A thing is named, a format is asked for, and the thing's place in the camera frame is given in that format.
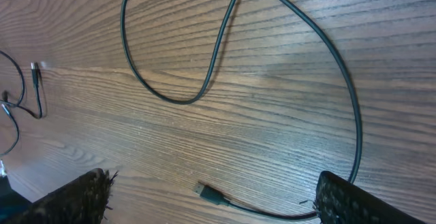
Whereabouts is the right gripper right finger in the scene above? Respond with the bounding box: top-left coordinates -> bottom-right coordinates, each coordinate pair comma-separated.
315,171 -> 425,224

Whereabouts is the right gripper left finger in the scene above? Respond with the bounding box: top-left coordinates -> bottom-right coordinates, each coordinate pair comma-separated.
1,168 -> 116,224

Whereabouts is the black USB cable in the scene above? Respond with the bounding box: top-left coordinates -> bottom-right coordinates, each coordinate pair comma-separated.
119,0 -> 363,222

